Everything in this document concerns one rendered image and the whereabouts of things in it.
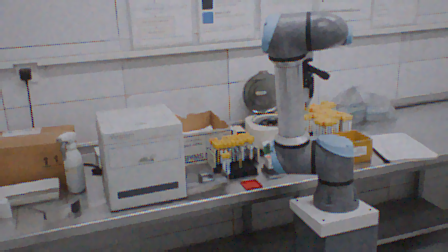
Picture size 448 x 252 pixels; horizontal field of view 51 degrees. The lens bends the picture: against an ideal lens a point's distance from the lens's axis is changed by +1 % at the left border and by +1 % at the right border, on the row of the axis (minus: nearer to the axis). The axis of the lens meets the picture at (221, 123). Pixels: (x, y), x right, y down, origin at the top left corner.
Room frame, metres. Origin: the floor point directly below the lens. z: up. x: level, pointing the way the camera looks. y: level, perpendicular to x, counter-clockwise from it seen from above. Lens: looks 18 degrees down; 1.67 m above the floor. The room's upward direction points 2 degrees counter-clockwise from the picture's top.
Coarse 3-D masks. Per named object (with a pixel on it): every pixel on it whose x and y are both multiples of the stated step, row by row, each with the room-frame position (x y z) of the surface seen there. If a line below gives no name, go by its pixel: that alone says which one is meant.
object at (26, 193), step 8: (16, 184) 1.64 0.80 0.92; (24, 184) 1.64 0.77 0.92; (32, 184) 1.65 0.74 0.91; (40, 184) 1.65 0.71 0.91; (48, 184) 1.65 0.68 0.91; (56, 184) 1.65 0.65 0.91; (0, 192) 1.60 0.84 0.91; (8, 192) 1.60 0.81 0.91; (16, 192) 1.60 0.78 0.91; (24, 192) 1.58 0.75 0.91; (32, 192) 1.57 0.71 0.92; (40, 192) 1.58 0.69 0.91; (48, 192) 1.59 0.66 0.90; (56, 192) 1.60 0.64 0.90; (8, 200) 1.54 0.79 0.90; (16, 200) 1.55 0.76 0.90; (24, 200) 1.56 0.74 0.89; (32, 200) 1.57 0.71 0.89; (40, 200) 1.58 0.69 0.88
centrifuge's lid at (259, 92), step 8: (264, 72) 2.25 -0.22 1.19; (248, 80) 2.24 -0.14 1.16; (256, 80) 2.29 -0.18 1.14; (264, 80) 2.30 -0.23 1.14; (272, 80) 2.30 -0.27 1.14; (248, 88) 2.28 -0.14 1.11; (256, 88) 2.30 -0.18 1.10; (264, 88) 2.31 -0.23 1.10; (272, 88) 2.31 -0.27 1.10; (248, 96) 2.27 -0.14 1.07; (256, 96) 2.30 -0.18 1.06; (264, 96) 2.30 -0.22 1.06; (272, 96) 2.30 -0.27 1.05; (248, 104) 2.26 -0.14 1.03; (256, 104) 2.28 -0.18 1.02; (264, 104) 2.29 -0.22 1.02; (272, 104) 2.29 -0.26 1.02; (256, 112) 2.25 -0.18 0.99; (264, 112) 2.24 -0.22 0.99; (272, 112) 2.23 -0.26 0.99
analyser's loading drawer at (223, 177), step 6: (198, 174) 1.64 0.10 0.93; (204, 174) 1.65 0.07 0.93; (210, 174) 1.64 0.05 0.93; (216, 174) 1.67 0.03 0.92; (222, 174) 1.67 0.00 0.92; (186, 180) 1.62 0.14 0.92; (192, 180) 1.62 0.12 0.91; (198, 180) 1.62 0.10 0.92; (204, 180) 1.60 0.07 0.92; (210, 180) 1.60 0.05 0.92; (216, 180) 1.62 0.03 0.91; (222, 180) 1.61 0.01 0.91; (228, 180) 1.62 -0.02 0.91; (192, 186) 1.58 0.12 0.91; (198, 186) 1.59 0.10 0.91
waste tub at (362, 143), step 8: (344, 136) 1.94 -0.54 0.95; (352, 136) 1.96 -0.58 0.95; (360, 136) 1.92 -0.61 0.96; (368, 136) 1.87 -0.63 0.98; (360, 144) 1.82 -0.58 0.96; (368, 144) 1.83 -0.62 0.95; (360, 152) 1.82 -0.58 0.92; (368, 152) 1.83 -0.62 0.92; (360, 160) 1.82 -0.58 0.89; (368, 160) 1.83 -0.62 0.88
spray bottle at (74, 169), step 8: (64, 136) 1.62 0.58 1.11; (72, 136) 1.66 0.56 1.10; (64, 144) 1.62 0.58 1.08; (72, 144) 1.65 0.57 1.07; (64, 152) 1.62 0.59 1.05; (72, 152) 1.65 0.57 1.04; (64, 160) 1.62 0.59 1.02; (72, 160) 1.63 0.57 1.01; (80, 160) 1.65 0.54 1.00; (72, 168) 1.63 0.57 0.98; (80, 168) 1.65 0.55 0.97; (72, 176) 1.63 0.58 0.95; (80, 176) 1.64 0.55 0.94; (72, 184) 1.63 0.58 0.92; (80, 184) 1.64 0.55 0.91
